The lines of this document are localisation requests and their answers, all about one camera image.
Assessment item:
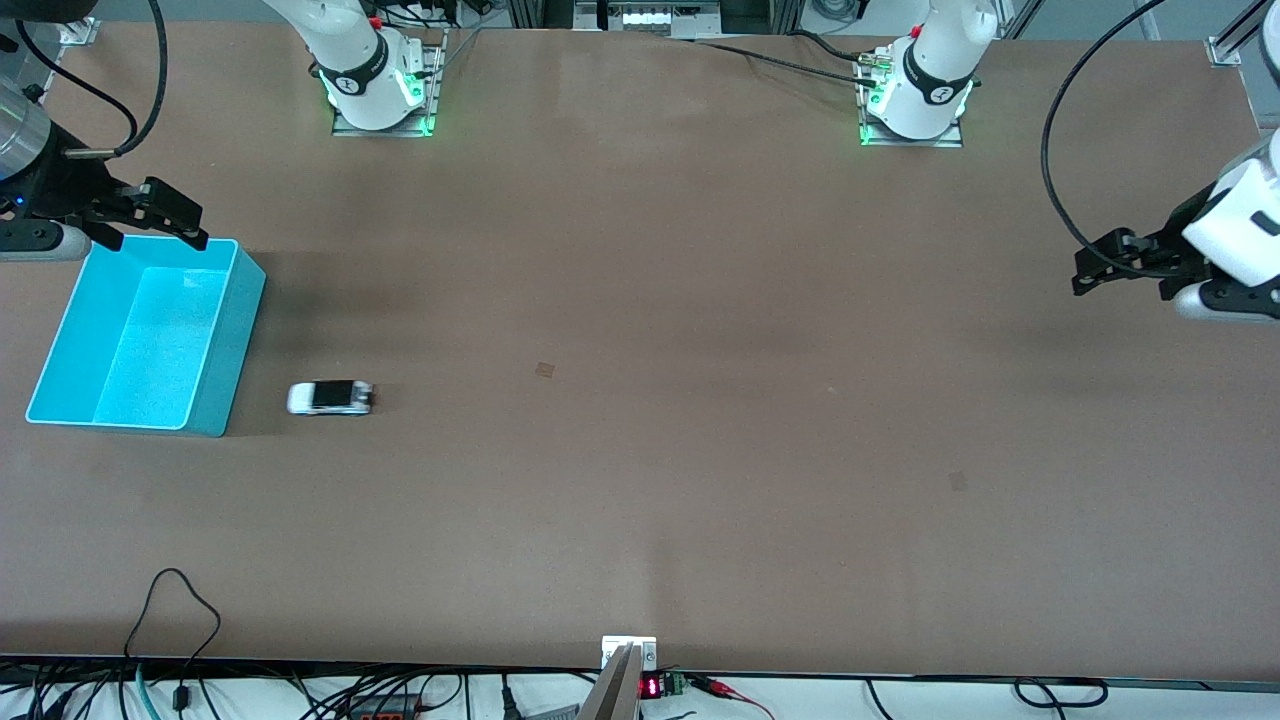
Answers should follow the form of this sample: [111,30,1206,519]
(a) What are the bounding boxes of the aluminium frame with white device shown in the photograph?
[505,0,803,41]

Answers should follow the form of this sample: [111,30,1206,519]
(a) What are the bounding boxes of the long black table cable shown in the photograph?
[690,38,881,89]

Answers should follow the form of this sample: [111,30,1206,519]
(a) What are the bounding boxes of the red and black clip leads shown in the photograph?
[688,674,777,720]

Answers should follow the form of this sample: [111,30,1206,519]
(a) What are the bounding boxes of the coiled black cable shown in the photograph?
[1014,677,1110,710]

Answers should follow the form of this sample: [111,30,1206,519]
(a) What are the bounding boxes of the grey metal mount bar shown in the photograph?
[577,645,642,720]

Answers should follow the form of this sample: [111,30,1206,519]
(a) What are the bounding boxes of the cyan plastic bin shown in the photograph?
[25,234,268,438]

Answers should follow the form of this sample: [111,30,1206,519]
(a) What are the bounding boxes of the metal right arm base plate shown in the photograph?
[331,28,447,138]

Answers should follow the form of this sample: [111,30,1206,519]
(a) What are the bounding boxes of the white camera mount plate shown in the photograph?
[601,635,659,672]

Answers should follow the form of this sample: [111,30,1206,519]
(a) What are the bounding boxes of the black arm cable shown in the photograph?
[1040,0,1169,273]
[8,0,168,161]

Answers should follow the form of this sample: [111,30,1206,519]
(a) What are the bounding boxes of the aluminium profile bracket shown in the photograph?
[1206,0,1271,68]

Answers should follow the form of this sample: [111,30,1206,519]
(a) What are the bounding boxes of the looped thin black cable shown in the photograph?
[123,568,222,713]

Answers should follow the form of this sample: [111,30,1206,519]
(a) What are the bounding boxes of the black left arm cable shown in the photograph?
[1040,0,1169,273]

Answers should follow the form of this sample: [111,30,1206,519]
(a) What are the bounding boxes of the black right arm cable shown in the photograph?
[8,0,168,161]

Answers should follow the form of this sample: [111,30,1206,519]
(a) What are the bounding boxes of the short black table cable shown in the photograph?
[788,30,873,63]

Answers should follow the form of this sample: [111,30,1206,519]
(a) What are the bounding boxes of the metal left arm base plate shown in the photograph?
[857,55,965,149]

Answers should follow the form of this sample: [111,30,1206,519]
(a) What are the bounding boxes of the white jeep toy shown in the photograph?
[287,380,375,417]

